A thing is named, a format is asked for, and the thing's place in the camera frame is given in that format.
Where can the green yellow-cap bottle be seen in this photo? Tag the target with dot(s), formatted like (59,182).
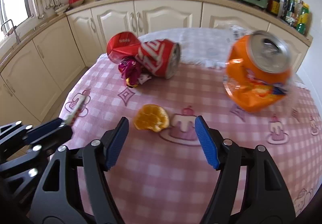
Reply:
(303,19)

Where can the clear oil bottle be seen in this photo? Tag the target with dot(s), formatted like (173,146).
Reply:
(297,14)

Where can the white printed paper slip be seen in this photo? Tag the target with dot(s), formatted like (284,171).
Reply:
(239,34)

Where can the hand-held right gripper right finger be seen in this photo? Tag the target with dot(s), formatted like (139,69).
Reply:
(207,141)

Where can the tall dark glass bottle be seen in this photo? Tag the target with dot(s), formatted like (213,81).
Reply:
(285,7)

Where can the pink checked cartoon tablecloth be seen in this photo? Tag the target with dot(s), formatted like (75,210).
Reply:
(161,188)

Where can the crushed orange soda can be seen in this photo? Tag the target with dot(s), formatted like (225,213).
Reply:
(254,80)

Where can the dark bottle with gold cap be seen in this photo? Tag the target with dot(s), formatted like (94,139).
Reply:
(291,11)

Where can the steel kitchen faucet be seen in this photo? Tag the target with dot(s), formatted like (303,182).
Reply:
(13,30)

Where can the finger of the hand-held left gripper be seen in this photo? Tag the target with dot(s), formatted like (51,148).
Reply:
(55,136)
(45,127)

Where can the small green-white packet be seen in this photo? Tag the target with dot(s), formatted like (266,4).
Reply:
(75,110)

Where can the white lace cloth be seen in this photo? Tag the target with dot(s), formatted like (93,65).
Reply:
(201,45)

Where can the crushed red soda can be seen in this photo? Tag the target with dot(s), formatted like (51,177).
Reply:
(156,58)

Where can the purple foil candy wrapper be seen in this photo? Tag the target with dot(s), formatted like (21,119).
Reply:
(132,69)

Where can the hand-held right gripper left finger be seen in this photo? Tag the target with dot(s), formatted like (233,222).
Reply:
(117,143)

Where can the orange peel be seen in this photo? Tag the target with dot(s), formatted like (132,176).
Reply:
(151,118)

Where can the red bowl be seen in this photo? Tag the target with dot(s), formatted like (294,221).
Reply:
(76,0)

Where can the row of hanging utensils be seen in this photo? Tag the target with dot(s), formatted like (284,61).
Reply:
(46,2)

